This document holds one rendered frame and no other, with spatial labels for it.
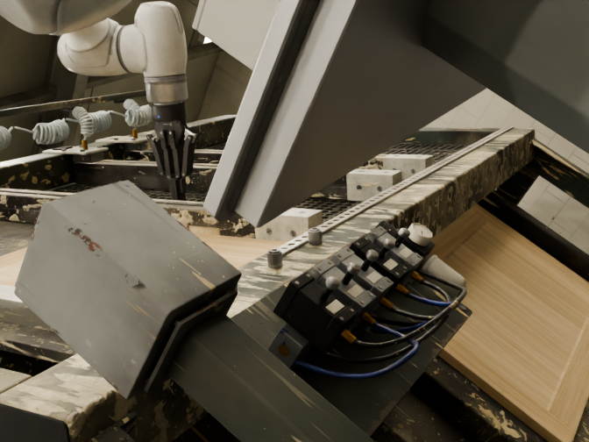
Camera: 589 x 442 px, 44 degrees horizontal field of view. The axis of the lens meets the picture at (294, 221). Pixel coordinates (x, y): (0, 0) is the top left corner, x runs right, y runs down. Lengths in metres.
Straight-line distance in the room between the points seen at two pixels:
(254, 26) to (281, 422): 0.34
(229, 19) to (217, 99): 7.49
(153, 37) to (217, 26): 1.02
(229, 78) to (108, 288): 7.24
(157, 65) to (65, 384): 0.88
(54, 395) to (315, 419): 0.31
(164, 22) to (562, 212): 5.38
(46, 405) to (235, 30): 0.46
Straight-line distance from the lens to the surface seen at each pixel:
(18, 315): 1.23
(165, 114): 1.62
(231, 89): 7.90
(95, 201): 0.75
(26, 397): 0.87
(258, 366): 0.69
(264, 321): 1.03
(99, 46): 1.64
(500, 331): 1.91
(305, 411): 0.68
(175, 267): 0.70
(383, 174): 1.81
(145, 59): 1.61
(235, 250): 1.43
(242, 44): 0.56
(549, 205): 6.65
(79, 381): 0.88
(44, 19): 0.64
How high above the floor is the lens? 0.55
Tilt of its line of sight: 16 degrees up
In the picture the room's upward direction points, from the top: 52 degrees counter-clockwise
